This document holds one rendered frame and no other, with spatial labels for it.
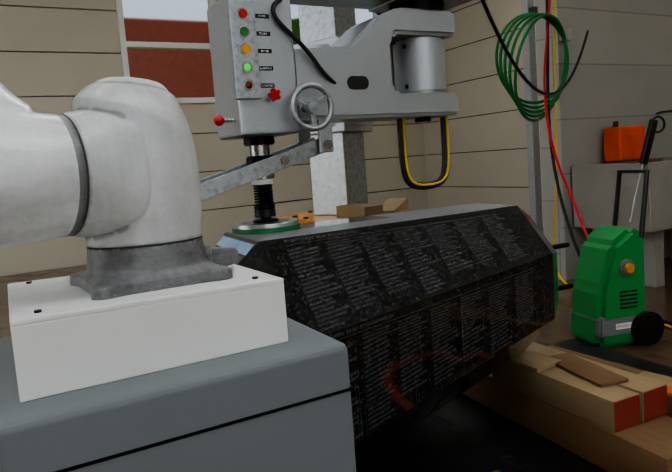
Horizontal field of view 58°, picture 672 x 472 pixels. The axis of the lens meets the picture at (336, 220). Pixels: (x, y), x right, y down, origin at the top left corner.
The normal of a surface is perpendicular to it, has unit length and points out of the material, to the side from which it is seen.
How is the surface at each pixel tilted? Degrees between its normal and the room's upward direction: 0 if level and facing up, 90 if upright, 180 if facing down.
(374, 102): 90
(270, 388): 90
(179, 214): 96
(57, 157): 75
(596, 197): 90
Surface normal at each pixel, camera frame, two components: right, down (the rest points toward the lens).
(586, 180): -0.87, 0.11
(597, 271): -0.95, -0.21
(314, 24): -0.52, 0.12
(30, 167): 0.69, -0.09
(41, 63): 0.48, 0.05
